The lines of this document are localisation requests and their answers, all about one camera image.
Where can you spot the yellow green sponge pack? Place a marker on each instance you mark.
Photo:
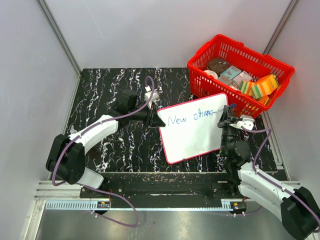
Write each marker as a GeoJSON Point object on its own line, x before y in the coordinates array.
{"type": "Point", "coordinates": [245, 88]}

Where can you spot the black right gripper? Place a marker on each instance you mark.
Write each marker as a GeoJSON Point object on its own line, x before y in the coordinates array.
{"type": "Point", "coordinates": [225, 119]}

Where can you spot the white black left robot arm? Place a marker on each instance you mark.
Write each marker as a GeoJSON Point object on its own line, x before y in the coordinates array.
{"type": "Point", "coordinates": [66, 159]}

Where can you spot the red plastic shopping basket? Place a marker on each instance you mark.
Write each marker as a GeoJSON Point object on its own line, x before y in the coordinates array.
{"type": "Point", "coordinates": [237, 54]}

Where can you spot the teal small box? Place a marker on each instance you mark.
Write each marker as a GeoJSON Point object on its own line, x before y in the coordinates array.
{"type": "Point", "coordinates": [231, 72]}

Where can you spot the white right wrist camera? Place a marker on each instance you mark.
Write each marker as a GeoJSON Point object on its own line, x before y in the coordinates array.
{"type": "Point", "coordinates": [246, 122]}

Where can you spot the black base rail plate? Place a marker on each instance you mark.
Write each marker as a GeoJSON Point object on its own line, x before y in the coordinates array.
{"type": "Point", "coordinates": [204, 184]}

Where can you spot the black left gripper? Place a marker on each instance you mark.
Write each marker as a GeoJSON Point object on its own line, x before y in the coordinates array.
{"type": "Point", "coordinates": [153, 120]}

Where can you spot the pink framed whiteboard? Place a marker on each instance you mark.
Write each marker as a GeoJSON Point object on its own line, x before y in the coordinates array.
{"type": "Point", "coordinates": [191, 127]}

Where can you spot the orange sponge pack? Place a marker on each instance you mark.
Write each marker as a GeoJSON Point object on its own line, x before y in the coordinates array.
{"type": "Point", "coordinates": [264, 86]}

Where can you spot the white tape roll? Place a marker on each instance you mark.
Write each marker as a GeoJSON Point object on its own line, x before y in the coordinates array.
{"type": "Point", "coordinates": [211, 73]}

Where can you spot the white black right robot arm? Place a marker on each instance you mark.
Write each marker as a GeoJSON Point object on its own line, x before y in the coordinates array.
{"type": "Point", "coordinates": [296, 208]}

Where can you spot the pink white small box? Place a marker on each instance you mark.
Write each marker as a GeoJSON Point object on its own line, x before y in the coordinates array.
{"type": "Point", "coordinates": [242, 77]}

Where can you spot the brown round item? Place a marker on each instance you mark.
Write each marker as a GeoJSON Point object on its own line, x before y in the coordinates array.
{"type": "Point", "coordinates": [217, 65]}

